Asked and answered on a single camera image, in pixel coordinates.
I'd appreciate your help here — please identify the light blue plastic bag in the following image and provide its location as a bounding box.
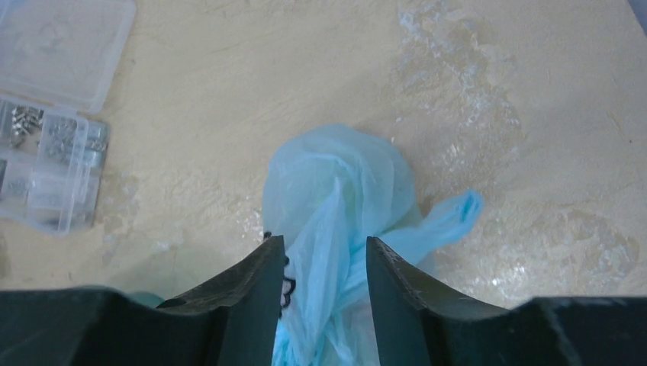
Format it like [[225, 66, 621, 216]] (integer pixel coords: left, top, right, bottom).
[[262, 124, 483, 365]]

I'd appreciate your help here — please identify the clear plastic screw box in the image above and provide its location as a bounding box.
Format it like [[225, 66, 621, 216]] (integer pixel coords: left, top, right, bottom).
[[1, 1, 137, 236]]

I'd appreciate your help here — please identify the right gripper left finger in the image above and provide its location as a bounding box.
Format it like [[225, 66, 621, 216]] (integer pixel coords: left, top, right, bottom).
[[1, 236, 285, 365]]

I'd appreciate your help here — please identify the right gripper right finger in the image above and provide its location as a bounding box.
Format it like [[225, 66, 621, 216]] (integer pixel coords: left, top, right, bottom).
[[366, 237, 646, 365]]

